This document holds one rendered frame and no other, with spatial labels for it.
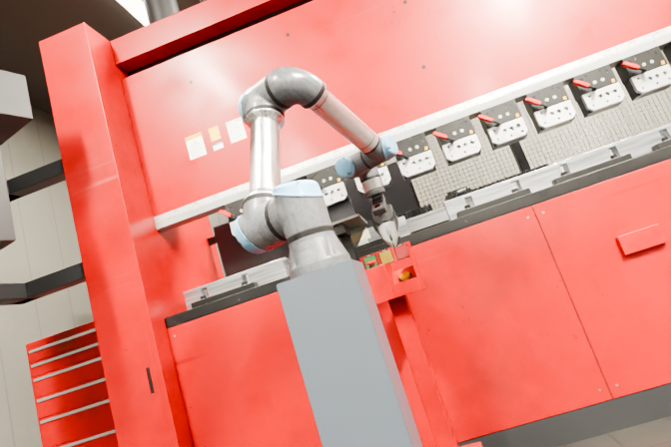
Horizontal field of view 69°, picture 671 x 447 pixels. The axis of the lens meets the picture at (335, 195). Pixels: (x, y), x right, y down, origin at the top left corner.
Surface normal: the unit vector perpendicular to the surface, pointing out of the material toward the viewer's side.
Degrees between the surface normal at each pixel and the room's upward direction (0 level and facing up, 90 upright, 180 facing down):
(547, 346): 90
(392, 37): 90
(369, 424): 90
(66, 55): 90
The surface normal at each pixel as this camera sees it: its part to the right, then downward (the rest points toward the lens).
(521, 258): -0.18, -0.17
